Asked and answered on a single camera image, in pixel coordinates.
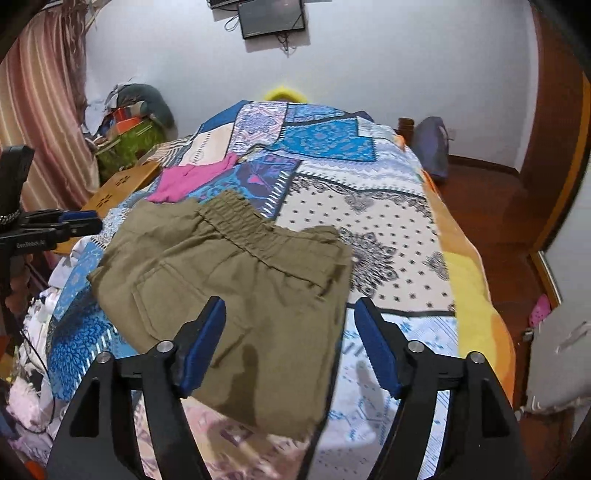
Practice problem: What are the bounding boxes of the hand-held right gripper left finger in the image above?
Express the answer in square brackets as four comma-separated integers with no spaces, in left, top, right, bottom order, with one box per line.
[46,295,228,480]

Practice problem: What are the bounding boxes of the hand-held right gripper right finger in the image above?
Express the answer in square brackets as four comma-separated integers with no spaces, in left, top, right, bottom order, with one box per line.
[353,296,534,480]

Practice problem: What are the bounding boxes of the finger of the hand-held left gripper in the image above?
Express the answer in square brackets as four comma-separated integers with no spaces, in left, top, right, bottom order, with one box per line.
[21,209,99,223]
[28,219,103,244]

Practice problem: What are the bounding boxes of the olive green pants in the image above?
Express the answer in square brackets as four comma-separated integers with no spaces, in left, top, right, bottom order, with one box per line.
[87,190,355,441]

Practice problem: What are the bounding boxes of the wooden lap desk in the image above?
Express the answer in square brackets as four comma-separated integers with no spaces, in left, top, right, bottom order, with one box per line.
[53,159,162,256]

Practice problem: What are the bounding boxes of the striped pink curtain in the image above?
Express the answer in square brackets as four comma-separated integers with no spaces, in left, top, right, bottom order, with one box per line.
[0,9,100,214]

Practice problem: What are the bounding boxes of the green patterned bag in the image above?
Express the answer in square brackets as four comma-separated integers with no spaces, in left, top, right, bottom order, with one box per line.
[95,122,167,184]

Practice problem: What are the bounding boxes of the clutter of clothes and boxes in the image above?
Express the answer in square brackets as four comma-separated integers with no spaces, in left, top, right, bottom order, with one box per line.
[85,83,149,140]

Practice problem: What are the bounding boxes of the orange yellow blanket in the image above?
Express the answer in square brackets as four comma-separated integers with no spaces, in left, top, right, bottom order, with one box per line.
[422,168,517,411]

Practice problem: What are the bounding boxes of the pink cloth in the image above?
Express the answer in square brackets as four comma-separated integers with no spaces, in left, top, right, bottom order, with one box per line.
[147,154,240,204]

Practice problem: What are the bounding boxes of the blue patchwork blanket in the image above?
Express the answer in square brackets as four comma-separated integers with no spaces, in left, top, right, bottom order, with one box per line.
[46,99,460,480]

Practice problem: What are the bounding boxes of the grey plush pillow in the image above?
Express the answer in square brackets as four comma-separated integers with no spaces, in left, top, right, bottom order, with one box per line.
[117,83,177,131]

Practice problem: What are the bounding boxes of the pink slipper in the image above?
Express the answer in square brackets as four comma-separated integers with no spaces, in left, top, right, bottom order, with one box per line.
[529,294,553,328]

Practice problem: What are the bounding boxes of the pile of white clothes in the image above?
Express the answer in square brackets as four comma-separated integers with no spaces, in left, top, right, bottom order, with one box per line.
[8,277,63,437]

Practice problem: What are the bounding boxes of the grey cloth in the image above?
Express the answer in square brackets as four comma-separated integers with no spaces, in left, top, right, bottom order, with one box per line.
[525,305,591,412]

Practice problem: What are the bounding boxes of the grey backpack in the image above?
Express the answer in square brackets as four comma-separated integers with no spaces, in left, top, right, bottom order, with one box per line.
[413,116,451,184]

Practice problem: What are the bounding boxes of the yellow curved headboard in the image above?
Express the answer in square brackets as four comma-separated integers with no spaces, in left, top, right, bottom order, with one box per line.
[265,84,309,103]

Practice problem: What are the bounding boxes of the brown wooden door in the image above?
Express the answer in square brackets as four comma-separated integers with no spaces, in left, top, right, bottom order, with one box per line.
[517,11,589,252]

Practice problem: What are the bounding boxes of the thin black cable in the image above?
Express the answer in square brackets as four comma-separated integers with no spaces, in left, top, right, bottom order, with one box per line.
[20,295,57,435]

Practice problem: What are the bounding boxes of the small black wall monitor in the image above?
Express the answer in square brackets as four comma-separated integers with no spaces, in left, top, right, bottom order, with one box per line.
[237,0,307,40]

